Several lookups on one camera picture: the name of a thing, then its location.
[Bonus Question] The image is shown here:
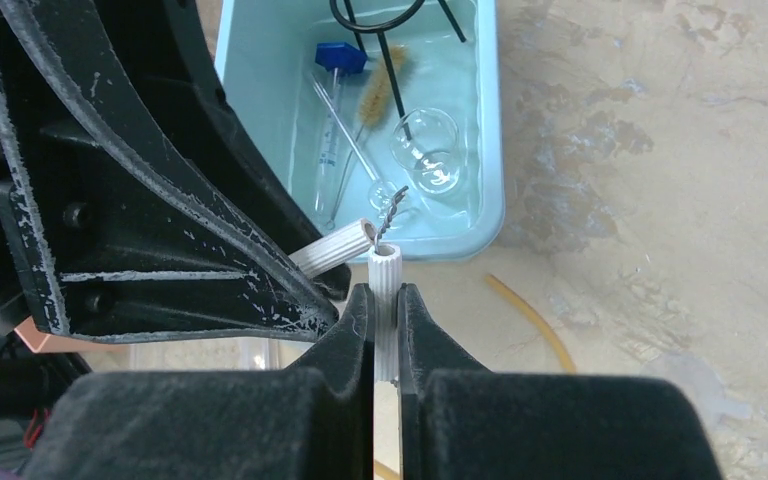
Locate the white clay pipe triangle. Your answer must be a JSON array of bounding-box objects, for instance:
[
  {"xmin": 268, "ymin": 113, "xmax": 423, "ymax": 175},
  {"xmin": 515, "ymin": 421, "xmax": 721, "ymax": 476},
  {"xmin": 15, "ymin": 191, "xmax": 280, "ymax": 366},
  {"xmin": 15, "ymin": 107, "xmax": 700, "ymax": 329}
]
[{"xmin": 289, "ymin": 185, "xmax": 410, "ymax": 387}]

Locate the small clear glass beaker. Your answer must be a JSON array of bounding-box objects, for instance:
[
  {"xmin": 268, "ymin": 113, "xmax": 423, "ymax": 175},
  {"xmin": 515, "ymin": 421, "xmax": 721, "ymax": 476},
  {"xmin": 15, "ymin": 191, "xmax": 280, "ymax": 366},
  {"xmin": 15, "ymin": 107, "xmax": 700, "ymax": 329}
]
[{"xmin": 389, "ymin": 107, "xmax": 466, "ymax": 196}]

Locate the clear plastic box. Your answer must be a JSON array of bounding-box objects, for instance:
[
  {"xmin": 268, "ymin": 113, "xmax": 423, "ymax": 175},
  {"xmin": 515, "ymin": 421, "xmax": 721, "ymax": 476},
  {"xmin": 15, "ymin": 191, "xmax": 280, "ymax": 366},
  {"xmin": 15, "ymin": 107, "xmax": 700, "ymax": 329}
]
[{"xmin": 130, "ymin": 337, "xmax": 312, "ymax": 371}]

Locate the orange compartment tray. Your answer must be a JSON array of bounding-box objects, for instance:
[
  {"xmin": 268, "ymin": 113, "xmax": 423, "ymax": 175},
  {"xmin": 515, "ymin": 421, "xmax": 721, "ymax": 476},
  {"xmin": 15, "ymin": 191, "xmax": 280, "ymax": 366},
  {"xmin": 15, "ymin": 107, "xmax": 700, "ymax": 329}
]
[{"xmin": 13, "ymin": 317, "xmax": 78, "ymax": 354}]

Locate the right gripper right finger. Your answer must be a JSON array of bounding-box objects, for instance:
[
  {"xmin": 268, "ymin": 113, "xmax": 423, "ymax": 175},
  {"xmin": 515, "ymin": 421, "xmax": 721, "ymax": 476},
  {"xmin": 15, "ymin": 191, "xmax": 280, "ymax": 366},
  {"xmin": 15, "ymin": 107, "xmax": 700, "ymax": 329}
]
[{"xmin": 398, "ymin": 284, "xmax": 721, "ymax": 479}]

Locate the black wire tripod ring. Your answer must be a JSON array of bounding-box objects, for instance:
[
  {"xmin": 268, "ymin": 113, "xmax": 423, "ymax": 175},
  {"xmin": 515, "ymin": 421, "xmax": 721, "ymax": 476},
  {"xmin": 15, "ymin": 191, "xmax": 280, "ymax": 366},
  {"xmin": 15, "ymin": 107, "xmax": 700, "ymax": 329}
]
[{"xmin": 328, "ymin": 0, "xmax": 468, "ymax": 140}]

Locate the brown test tube brush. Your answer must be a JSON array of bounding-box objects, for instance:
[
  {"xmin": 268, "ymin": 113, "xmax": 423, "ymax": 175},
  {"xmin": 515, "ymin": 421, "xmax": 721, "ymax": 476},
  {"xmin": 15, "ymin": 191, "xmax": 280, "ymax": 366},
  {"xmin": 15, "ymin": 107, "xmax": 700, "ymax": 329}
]
[{"xmin": 326, "ymin": 55, "xmax": 391, "ymax": 229}]

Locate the amber rubber tubing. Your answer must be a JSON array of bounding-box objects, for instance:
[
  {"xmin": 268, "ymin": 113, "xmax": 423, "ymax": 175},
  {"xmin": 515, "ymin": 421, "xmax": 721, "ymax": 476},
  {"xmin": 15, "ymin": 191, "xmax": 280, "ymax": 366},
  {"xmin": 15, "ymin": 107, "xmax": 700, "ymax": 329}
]
[{"xmin": 484, "ymin": 274, "xmax": 578, "ymax": 374}]

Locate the teal plastic bin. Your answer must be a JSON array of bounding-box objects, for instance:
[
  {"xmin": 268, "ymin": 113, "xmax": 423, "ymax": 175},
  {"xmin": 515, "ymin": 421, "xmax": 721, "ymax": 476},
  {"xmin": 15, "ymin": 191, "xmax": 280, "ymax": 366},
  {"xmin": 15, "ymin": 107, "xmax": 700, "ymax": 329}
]
[{"xmin": 215, "ymin": 1, "xmax": 505, "ymax": 261}]

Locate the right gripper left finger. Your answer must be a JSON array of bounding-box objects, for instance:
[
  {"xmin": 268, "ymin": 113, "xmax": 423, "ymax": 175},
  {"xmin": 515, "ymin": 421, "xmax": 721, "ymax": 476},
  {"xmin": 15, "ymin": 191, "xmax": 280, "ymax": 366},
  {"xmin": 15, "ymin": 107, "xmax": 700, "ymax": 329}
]
[{"xmin": 24, "ymin": 284, "xmax": 375, "ymax": 479}]

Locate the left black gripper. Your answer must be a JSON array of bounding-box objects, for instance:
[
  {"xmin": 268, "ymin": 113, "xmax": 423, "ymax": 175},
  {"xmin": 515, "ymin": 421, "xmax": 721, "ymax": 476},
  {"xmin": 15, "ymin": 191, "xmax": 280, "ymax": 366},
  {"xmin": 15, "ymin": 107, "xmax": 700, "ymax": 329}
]
[{"xmin": 0, "ymin": 0, "xmax": 352, "ymax": 432}]

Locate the clear glass stirring rod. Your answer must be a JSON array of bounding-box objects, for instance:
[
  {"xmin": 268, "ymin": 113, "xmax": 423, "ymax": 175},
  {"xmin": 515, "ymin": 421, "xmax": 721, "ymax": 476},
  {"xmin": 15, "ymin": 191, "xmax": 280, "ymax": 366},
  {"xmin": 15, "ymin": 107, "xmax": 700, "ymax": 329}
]
[{"xmin": 308, "ymin": 72, "xmax": 409, "ymax": 233}]

